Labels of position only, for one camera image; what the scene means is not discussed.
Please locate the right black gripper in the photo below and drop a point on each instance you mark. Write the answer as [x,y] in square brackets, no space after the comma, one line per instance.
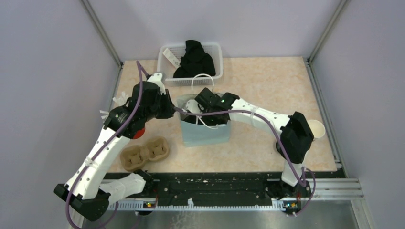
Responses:
[201,120]

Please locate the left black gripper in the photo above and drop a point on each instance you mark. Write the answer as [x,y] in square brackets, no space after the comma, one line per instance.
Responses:
[169,111]

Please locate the light blue paper bag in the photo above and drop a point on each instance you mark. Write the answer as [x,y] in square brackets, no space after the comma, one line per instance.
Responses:
[200,135]

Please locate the stack of paper cups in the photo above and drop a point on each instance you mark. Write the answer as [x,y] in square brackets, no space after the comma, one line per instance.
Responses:
[317,128]

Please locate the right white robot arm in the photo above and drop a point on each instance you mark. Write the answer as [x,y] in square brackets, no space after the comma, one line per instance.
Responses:
[292,131]

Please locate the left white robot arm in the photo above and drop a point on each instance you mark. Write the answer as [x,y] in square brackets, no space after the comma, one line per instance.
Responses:
[84,191]

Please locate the red straw holder cup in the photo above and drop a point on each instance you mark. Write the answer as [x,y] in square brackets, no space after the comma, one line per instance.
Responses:
[139,133]

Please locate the black cloth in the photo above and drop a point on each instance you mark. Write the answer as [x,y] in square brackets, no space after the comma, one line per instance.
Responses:
[195,61]

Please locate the white paper packet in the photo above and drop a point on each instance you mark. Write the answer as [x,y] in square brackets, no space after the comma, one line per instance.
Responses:
[171,58]

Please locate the brown pulp cup carrier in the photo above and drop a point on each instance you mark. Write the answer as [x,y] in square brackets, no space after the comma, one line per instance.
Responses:
[136,157]

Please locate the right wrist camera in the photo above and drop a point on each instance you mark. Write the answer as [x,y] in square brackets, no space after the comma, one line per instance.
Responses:
[192,106]

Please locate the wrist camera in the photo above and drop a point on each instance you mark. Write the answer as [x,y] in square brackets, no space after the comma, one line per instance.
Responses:
[157,78]
[192,106]

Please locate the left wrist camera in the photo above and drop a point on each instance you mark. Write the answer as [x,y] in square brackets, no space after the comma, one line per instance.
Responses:
[157,78]

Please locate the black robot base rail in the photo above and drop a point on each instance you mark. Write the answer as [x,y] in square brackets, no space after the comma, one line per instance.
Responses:
[218,189]

